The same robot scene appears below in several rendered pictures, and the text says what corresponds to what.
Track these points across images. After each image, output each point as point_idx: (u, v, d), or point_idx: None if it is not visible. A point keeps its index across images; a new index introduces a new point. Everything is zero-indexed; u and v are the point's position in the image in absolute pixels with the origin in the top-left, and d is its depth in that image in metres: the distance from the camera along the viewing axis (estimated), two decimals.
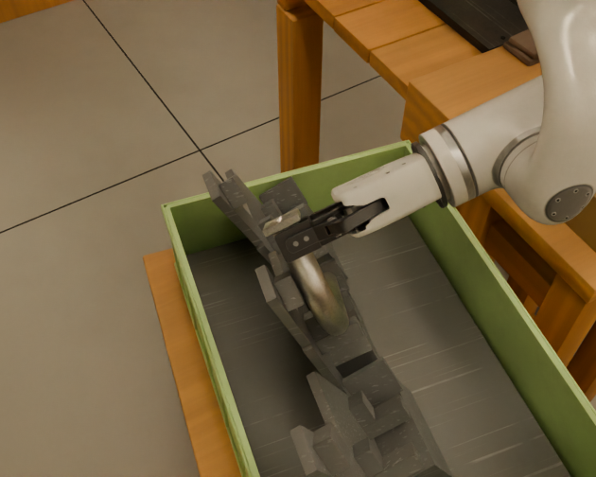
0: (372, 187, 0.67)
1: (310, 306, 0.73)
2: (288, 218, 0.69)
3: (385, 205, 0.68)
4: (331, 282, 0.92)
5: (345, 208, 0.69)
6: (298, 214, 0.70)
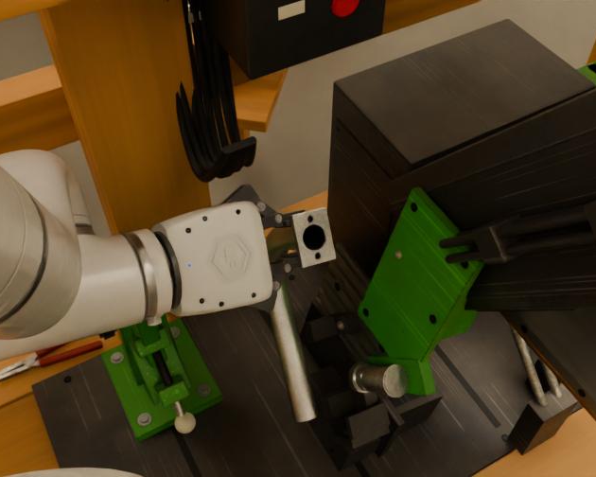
0: (219, 205, 0.66)
1: None
2: (301, 214, 0.70)
3: None
4: (293, 382, 0.83)
5: (248, 221, 0.68)
6: (292, 223, 0.69)
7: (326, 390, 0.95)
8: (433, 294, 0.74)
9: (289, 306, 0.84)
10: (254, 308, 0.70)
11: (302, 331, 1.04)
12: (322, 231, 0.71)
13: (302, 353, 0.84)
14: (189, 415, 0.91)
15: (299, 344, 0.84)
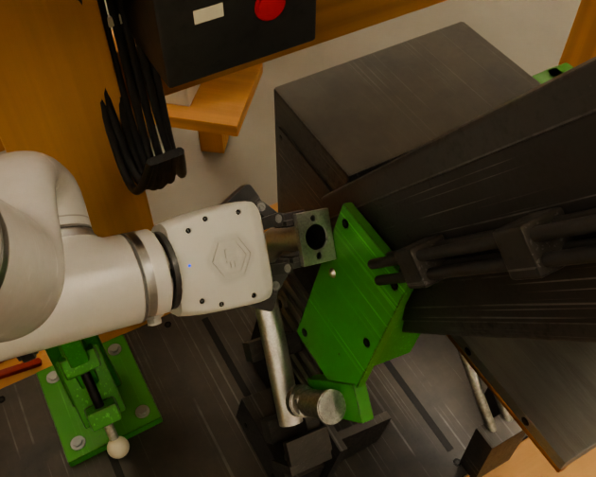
0: (220, 206, 0.66)
1: None
2: (305, 212, 0.70)
3: None
4: (280, 386, 0.82)
5: (249, 221, 0.68)
6: (296, 222, 0.69)
7: (270, 412, 0.91)
8: (366, 316, 0.69)
9: (277, 309, 0.83)
10: (254, 308, 0.70)
11: None
12: (323, 231, 0.72)
13: (289, 358, 0.83)
14: (122, 439, 0.86)
15: (287, 347, 0.83)
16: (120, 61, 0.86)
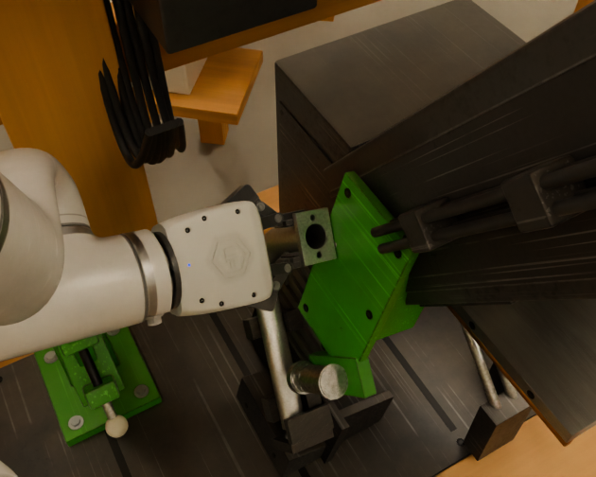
0: (219, 205, 0.66)
1: None
2: (304, 212, 0.70)
3: None
4: (283, 389, 0.82)
5: (248, 221, 0.68)
6: (295, 221, 0.69)
7: (271, 391, 0.89)
8: (369, 287, 0.68)
9: (279, 311, 0.83)
10: (255, 308, 0.70)
11: None
12: (323, 231, 0.72)
13: (291, 360, 0.83)
14: (121, 417, 0.85)
15: (289, 349, 0.83)
16: (118, 34, 0.84)
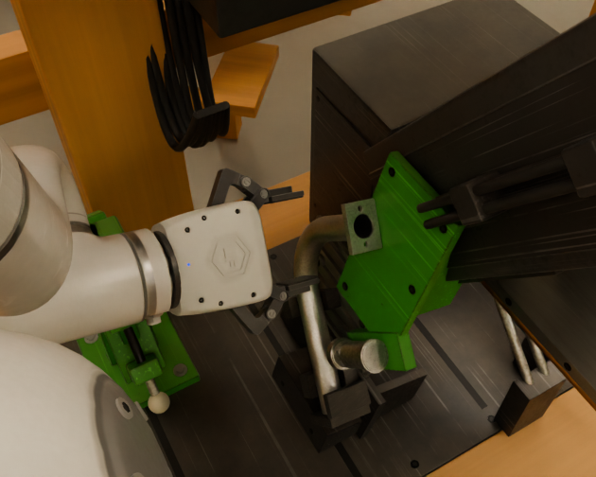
0: (219, 205, 0.66)
1: None
2: (352, 203, 0.72)
3: (204, 217, 0.67)
4: (324, 375, 0.85)
5: (239, 213, 0.68)
6: (344, 212, 0.72)
7: (306, 369, 0.92)
8: (412, 263, 0.71)
9: (320, 300, 0.85)
10: (242, 325, 0.69)
11: (283, 310, 1.01)
12: (369, 220, 0.74)
13: None
14: (163, 394, 0.88)
15: (328, 337, 0.86)
16: None
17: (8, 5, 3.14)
